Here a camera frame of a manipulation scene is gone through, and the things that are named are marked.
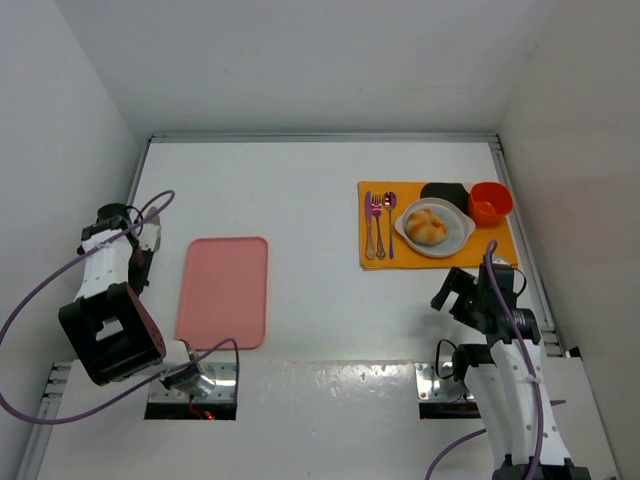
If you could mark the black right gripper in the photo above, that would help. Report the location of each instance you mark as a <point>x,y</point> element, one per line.
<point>454,292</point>

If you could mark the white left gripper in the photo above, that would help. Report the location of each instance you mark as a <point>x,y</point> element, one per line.
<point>138,265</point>

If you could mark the pink plastic tray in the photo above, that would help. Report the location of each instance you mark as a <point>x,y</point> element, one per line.
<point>224,292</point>

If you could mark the round yellow orange bread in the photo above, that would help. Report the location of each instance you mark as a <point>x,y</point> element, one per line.
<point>426,227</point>

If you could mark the metal spatula wooden handle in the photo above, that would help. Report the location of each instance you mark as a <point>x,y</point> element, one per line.
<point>152,216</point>

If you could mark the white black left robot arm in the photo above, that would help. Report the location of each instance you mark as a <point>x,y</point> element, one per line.
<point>109,328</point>

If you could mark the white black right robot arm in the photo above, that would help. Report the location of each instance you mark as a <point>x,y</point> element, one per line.
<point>504,375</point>

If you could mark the clear round plate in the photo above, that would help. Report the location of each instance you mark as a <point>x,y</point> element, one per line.
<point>460,228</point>

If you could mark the orange plastic cup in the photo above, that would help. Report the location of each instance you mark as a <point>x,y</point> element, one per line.
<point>489,203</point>

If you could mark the black round coaster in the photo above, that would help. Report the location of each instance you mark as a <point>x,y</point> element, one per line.
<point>454,193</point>

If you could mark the purple metallic spoon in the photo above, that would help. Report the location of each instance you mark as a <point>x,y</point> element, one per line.
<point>390,202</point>

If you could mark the orange placemat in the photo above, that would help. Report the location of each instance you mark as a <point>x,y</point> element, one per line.
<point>471,256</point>

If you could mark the purple metallic fork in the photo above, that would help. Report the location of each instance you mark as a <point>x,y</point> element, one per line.
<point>376,207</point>

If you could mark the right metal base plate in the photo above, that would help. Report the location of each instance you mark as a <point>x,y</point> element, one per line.
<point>437,385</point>

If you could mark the metal base plate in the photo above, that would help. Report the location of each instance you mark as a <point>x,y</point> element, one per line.
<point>220,380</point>
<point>437,385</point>

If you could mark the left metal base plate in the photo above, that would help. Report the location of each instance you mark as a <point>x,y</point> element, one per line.
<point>220,380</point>

